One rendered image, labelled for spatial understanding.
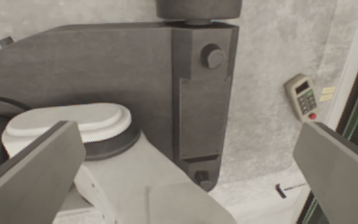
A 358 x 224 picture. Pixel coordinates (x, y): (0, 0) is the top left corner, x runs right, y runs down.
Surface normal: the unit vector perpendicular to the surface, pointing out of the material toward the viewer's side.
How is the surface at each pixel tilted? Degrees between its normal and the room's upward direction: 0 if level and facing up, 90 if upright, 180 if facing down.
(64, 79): 0
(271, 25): 0
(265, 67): 0
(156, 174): 90
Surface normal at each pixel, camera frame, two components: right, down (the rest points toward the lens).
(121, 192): 0.00, -0.87
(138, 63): 0.18, 0.48
